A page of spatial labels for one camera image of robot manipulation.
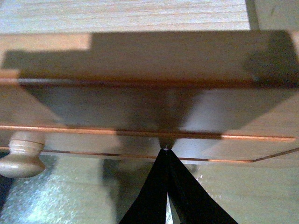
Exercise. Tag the upper drawer wooden knob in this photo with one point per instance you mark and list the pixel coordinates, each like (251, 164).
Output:
(23, 159)

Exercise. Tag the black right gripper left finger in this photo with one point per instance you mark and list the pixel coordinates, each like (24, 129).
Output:
(150, 205)

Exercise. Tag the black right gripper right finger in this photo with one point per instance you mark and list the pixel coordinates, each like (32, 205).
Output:
(192, 203)

